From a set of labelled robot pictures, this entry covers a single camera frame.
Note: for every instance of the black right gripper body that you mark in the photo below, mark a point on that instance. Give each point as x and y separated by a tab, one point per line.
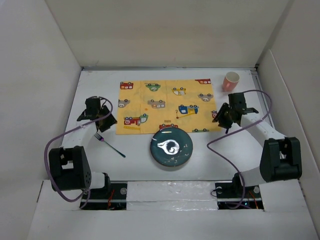
224	116

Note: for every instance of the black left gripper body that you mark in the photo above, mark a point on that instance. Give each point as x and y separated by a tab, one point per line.
106	123

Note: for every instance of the pink paper cup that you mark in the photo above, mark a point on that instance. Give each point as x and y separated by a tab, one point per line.
230	81

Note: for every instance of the yellow vehicle-print cloth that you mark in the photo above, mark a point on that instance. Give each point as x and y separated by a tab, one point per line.
147	106

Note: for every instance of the dark teal patterned plate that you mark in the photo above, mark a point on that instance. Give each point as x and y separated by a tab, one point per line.
171	147

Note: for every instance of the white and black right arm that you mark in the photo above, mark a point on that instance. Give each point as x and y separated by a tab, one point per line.
281	158

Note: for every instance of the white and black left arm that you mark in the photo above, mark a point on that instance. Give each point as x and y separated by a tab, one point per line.
68	165

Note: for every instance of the iridescent fork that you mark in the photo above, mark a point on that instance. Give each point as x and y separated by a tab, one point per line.
101	139

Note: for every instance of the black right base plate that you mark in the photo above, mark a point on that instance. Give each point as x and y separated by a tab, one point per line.
230	198

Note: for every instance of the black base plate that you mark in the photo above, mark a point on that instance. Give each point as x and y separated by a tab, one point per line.
230	198
113	200

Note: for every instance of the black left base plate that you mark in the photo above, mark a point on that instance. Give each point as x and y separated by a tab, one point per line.
113	200

